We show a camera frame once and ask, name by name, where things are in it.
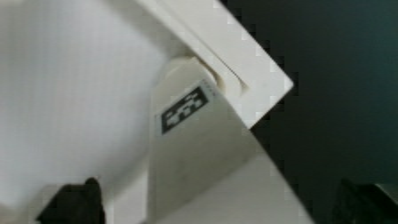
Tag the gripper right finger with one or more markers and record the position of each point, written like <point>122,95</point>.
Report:
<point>367,203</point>

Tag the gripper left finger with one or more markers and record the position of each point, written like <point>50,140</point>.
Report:
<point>75,206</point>

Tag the white desk leg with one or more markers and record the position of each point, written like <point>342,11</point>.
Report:
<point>216,184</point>

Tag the white desk top tray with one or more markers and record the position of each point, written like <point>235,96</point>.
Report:
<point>86,49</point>

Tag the white L-shaped obstacle fence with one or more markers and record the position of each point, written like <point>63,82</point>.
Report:
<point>203,24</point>

